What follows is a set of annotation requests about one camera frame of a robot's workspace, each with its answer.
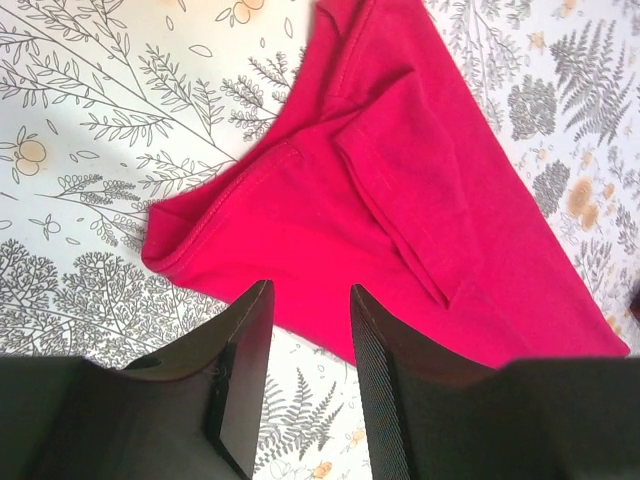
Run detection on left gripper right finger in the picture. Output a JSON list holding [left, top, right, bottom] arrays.
[[351, 286, 639, 479]]

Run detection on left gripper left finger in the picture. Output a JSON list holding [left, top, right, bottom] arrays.
[[1, 280, 275, 479]]

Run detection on crimson t-shirt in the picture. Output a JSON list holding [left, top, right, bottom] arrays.
[[141, 1, 629, 367]]

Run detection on floral patterned table mat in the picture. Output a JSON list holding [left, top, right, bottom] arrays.
[[1, 1, 639, 479]]

